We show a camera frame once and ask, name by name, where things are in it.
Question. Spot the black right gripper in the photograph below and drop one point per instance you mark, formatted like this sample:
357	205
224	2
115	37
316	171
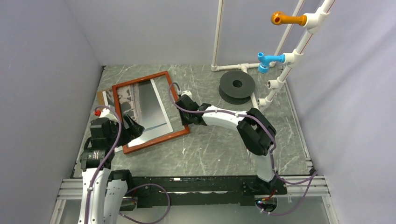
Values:
184	121

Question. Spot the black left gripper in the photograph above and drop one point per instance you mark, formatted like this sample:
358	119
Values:
135	129

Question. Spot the orange wooden picture frame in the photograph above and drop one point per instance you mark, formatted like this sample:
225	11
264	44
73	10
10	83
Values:
167	93

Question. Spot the landscape photo print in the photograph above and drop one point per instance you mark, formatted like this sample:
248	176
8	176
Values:
142	102

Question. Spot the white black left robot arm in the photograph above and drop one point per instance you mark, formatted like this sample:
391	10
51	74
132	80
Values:
104	189

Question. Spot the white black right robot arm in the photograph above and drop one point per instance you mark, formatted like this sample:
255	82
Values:
256	132

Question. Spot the black filament spool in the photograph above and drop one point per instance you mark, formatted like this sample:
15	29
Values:
236	87

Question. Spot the blue pipe peg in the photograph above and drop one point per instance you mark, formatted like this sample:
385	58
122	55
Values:
265	61

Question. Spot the orange pipe peg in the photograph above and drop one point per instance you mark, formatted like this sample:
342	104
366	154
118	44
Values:
279	18

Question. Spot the white pvc pipe rack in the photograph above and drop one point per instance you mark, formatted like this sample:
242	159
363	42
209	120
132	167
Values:
312	22

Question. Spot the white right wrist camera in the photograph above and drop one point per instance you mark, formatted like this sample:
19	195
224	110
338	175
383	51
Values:
185	92

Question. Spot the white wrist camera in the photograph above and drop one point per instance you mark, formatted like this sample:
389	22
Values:
185	92
105	113

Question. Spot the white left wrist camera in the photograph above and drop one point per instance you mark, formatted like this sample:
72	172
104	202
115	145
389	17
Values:
105	113

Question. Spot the brown frame backing board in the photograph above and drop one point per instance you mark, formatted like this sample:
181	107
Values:
105	97

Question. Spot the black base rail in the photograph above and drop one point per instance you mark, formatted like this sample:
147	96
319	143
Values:
152	191

